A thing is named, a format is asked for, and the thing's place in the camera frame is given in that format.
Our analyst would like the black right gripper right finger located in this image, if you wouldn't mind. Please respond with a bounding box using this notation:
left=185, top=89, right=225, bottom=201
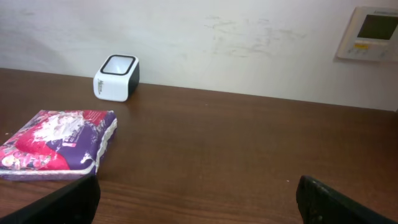
left=296, top=175, right=397, bottom=224

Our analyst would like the red purple pad package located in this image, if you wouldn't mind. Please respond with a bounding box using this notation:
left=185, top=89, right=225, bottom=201
left=1, top=110, right=118, bottom=181

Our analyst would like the beige wall control panel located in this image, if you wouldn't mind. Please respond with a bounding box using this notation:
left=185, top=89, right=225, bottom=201
left=336, top=6, right=397, bottom=62

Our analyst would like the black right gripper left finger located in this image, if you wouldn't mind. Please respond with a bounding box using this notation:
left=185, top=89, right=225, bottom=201
left=1, top=175, right=101, bottom=224

